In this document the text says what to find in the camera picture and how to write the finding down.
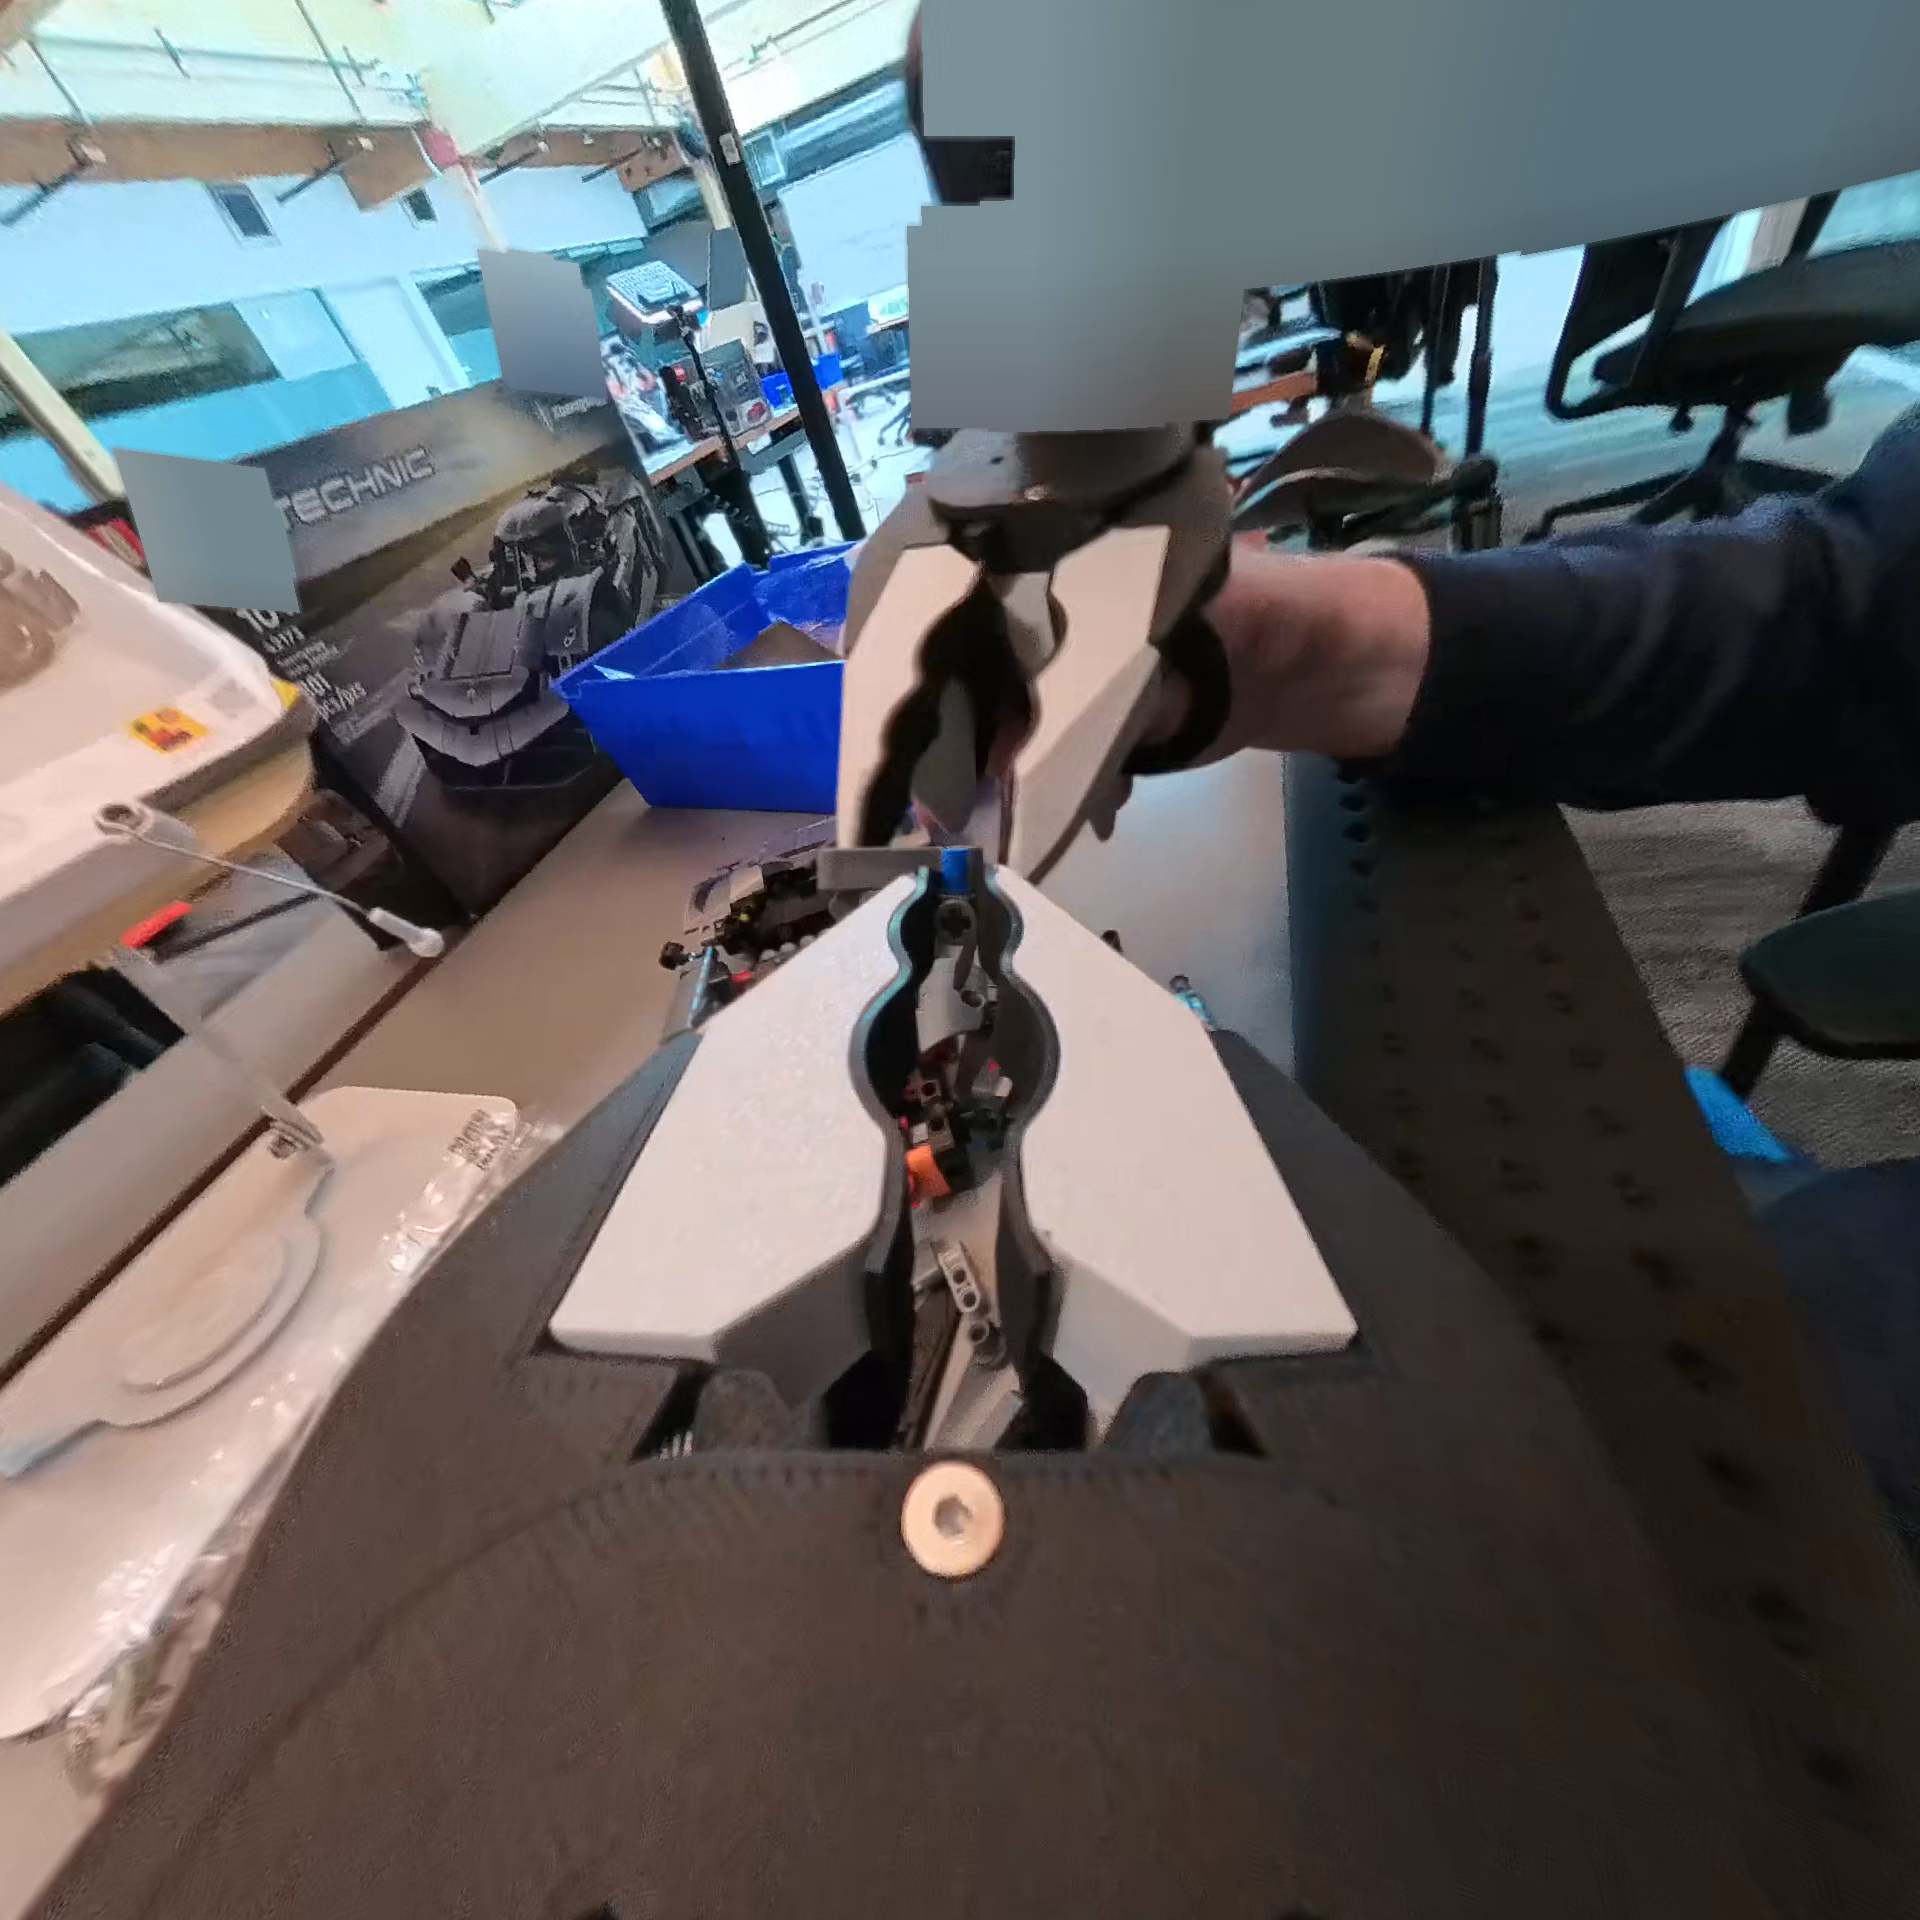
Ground studio light on tripod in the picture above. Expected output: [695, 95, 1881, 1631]
[603, 259, 752, 502]

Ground white book stand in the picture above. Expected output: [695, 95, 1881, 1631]
[0, 480, 525, 1748]

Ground person's right forearm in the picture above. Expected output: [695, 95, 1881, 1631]
[1380, 405, 1920, 830]

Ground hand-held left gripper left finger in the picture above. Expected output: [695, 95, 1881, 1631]
[547, 874, 923, 1434]

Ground person's right hand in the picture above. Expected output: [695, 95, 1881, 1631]
[1197, 546, 1431, 769]

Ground dark lego set box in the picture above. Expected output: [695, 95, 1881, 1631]
[194, 382, 677, 921]

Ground black office chair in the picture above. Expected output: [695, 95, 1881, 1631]
[1546, 209, 1920, 495]

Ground brown chair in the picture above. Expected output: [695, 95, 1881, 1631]
[1237, 412, 1502, 549]

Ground lego car chassis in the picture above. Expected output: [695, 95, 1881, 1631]
[659, 843, 1051, 1449]

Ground green chair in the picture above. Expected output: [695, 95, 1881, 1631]
[1717, 891, 1920, 1096]

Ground black metal pole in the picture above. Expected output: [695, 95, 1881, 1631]
[659, 0, 870, 546]

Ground blue plastic bin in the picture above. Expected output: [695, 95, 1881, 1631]
[555, 543, 859, 814]

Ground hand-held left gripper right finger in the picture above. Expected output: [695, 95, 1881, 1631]
[995, 867, 1363, 1431]

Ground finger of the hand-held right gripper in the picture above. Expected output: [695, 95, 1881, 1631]
[833, 540, 993, 888]
[991, 520, 1180, 890]

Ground plastic bag of lego parts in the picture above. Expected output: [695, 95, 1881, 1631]
[59, 1092, 529, 1790]

